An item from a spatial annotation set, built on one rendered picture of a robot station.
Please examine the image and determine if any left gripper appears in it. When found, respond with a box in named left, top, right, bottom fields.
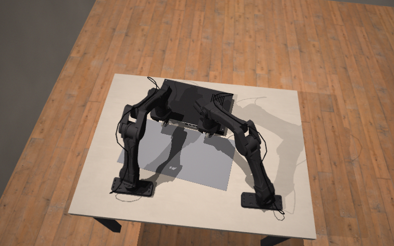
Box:
left=150, top=101, right=172, bottom=124

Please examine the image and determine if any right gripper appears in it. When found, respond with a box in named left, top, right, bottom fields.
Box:
left=197, top=118, right=219, bottom=135

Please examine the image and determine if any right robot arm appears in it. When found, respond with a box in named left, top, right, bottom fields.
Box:
left=193, top=97, right=283, bottom=210

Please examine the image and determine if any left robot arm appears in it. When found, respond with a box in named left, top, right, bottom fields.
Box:
left=111, top=84, right=172, bottom=196

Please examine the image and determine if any grey flat mat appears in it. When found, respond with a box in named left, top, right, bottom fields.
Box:
left=137, top=119, right=235, bottom=191

